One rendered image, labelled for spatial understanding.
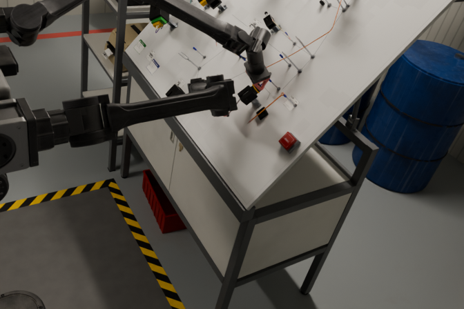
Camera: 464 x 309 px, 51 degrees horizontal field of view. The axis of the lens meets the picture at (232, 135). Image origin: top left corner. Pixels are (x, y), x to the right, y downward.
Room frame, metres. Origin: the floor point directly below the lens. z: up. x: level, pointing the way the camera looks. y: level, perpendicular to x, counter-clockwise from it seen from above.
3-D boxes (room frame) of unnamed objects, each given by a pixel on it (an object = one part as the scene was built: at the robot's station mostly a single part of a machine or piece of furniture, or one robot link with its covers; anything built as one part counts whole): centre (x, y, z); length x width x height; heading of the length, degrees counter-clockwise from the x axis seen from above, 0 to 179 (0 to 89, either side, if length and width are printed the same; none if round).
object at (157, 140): (1.97, 0.41, 0.60); 0.55 x 0.02 x 0.39; 39
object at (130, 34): (2.47, 0.65, 0.76); 0.30 x 0.21 x 0.20; 133
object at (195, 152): (1.74, 0.25, 0.83); 1.18 x 0.05 x 0.06; 39
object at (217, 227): (1.54, 0.06, 0.60); 0.55 x 0.03 x 0.39; 39
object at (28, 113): (0.76, 0.37, 1.45); 0.09 x 0.08 x 0.12; 41
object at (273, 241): (1.95, 0.00, 0.60); 1.17 x 0.58 x 0.40; 39
